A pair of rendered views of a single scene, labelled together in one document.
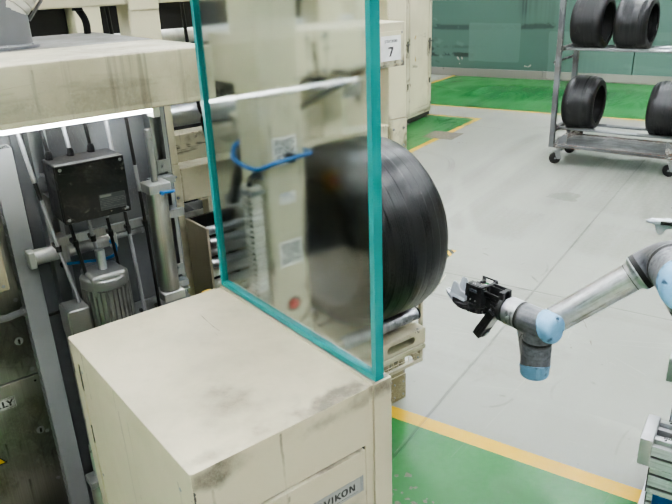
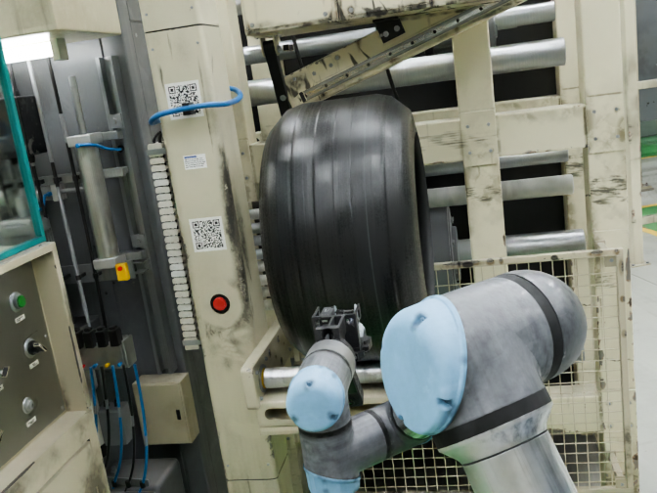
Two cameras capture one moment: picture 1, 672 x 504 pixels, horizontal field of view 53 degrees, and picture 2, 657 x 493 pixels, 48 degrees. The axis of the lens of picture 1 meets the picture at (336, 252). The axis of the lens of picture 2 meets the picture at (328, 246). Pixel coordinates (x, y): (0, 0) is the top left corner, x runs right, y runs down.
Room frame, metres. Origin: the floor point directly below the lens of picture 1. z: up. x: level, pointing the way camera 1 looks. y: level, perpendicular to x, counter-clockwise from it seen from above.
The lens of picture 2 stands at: (0.92, -1.23, 1.52)
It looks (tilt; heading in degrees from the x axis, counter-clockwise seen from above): 13 degrees down; 49
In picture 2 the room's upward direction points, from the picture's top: 8 degrees counter-clockwise
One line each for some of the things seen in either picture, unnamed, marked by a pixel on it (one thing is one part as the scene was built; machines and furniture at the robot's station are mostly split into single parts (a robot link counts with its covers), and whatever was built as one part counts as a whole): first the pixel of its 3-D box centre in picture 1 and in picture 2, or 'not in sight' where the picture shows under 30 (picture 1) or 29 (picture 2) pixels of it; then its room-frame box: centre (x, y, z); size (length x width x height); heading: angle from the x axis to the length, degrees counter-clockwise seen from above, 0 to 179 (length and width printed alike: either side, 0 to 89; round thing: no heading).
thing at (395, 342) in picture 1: (375, 348); (340, 402); (1.86, -0.11, 0.84); 0.36 x 0.09 x 0.06; 127
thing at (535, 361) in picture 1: (535, 353); (339, 451); (1.52, -0.51, 1.00); 0.11 x 0.08 x 0.11; 169
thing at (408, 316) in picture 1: (376, 329); (339, 374); (1.87, -0.12, 0.90); 0.35 x 0.05 x 0.05; 127
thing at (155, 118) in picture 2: not in sight; (196, 104); (1.81, 0.16, 1.50); 0.19 x 0.19 x 0.06; 37
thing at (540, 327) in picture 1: (539, 324); (319, 391); (1.50, -0.50, 1.10); 0.11 x 0.08 x 0.09; 37
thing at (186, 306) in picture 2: not in sight; (179, 246); (1.73, 0.21, 1.19); 0.05 x 0.04 x 0.48; 37
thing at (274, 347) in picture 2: not in sight; (273, 353); (1.87, 0.11, 0.90); 0.40 x 0.03 x 0.10; 37
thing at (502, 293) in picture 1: (489, 299); (336, 341); (1.62, -0.41, 1.11); 0.12 x 0.08 x 0.09; 37
